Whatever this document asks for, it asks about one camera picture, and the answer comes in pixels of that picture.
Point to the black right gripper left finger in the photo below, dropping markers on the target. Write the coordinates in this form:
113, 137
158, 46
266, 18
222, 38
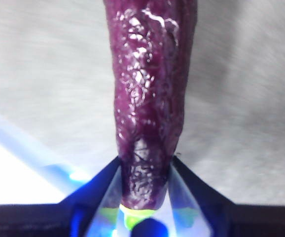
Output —
58, 222

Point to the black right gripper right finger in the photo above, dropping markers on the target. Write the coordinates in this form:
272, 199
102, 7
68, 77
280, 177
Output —
231, 222

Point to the purple eggplant with green stem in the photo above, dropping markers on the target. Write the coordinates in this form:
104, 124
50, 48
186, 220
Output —
150, 98

